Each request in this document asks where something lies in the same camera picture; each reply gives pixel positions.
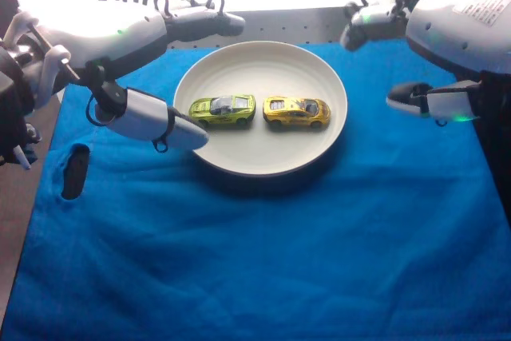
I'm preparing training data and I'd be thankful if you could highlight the blue cloth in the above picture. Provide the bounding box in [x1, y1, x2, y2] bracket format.
[0, 39, 511, 341]

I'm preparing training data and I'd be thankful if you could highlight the white round plate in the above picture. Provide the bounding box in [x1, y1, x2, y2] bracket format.
[172, 40, 348, 187]

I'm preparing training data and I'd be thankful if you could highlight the green toy car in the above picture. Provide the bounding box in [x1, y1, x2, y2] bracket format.
[188, 94, 257, 129]

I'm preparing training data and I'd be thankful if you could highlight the yellow toy car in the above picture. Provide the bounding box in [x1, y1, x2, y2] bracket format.
[262, 96, 332, 131]

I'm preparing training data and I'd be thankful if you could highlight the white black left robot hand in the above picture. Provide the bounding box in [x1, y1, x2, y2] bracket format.
[39, 0, 247, 154]

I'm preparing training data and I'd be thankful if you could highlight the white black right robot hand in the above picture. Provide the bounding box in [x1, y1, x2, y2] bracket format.
[339, 0, 511, 126]

